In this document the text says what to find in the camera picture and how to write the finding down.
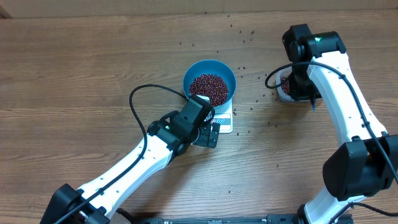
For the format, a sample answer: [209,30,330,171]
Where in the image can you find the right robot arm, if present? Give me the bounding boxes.
[282,24,397,223]

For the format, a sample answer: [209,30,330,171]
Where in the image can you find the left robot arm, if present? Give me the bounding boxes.
[41,95,219,223]

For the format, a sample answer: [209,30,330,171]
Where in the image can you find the white digital kitchen scale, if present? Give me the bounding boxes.
[212,100,234,134]

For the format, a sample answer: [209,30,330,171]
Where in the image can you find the red beans in bowl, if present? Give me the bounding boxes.
[189,73,229,107]

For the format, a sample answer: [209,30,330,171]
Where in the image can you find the blue metal bowl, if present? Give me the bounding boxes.
[183,60,236,102]

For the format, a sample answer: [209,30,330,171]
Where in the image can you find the clear plastic food container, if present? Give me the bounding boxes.
[275,68,309,103]

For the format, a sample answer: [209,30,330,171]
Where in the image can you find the right black cable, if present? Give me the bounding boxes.
[264,61,398,184]

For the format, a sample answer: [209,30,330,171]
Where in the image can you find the black cable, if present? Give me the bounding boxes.
[52,83,189,224]
[264,61,398,184]

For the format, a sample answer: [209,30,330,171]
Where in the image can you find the left black cable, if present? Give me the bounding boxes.
[52,83,189,224]

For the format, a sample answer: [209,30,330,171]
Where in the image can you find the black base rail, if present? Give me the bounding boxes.
[132,214,304,224]

